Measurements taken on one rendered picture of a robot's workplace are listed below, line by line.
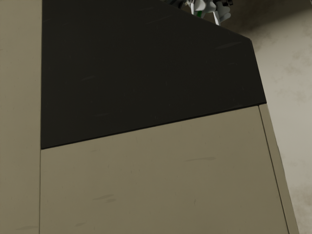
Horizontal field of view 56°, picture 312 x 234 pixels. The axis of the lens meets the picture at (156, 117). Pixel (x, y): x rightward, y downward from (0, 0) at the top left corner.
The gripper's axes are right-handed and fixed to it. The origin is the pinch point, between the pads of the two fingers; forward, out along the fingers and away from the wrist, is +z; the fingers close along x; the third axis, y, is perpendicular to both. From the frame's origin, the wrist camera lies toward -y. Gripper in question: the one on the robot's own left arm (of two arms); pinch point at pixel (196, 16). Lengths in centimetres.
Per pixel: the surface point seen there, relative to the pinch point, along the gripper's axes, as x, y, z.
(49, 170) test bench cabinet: -52, 10, 42
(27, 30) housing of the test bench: -47, -25, 14
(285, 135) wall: 210, -36, 101
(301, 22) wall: 255, -83, -4
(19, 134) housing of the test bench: -55, -4, 38
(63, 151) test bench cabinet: -49, 11, 37
